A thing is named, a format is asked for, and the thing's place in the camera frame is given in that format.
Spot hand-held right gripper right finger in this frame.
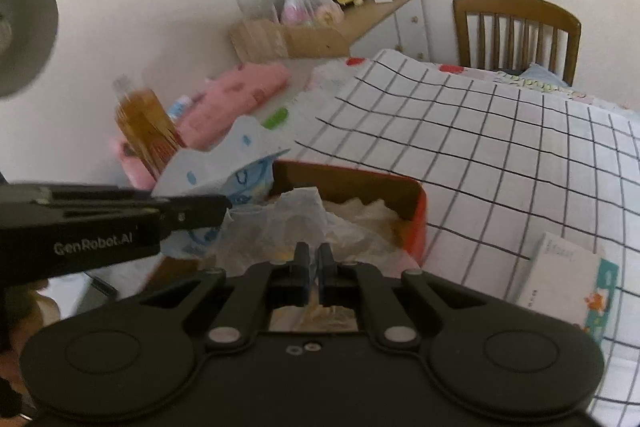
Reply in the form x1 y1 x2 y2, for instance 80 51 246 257
320 243 493 350

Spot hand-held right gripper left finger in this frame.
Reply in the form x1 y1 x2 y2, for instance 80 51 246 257
142 242 311 350

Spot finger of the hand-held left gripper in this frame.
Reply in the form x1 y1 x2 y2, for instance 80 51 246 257
37 188 232 235

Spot blue cartoon wet wipes packet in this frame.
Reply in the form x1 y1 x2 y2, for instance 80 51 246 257
151 116 291 260

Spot clear plastic bag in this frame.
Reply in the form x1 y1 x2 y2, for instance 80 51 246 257
207 187 426 333

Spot red tin box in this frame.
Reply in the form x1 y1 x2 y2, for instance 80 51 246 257
145 159 429 293

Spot person's left hand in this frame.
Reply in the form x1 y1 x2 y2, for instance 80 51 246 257
30 293 60 324

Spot amber liquid bottle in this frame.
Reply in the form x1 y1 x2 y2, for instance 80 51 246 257
113 74 183 182

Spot pink folded cloth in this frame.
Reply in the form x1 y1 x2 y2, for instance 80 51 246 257
111 63 292 188

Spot white black checked blanket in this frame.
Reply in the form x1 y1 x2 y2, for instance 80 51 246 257
280 48 640 423

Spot grey desk lamp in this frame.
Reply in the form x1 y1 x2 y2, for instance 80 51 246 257
0 0 59 98

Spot plastic bag of colourful things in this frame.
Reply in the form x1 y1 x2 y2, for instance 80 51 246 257
280 0 346 28

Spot white tissue box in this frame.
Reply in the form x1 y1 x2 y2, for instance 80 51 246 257
515 232 621 340

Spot wooden cabinet with white drawers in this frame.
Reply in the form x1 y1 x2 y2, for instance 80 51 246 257
229 0 431 60

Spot printed pillow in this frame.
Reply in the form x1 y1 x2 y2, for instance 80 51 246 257
495 63 591 96

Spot wooden chair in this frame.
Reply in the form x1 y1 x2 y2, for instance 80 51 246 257
452 0 582 86

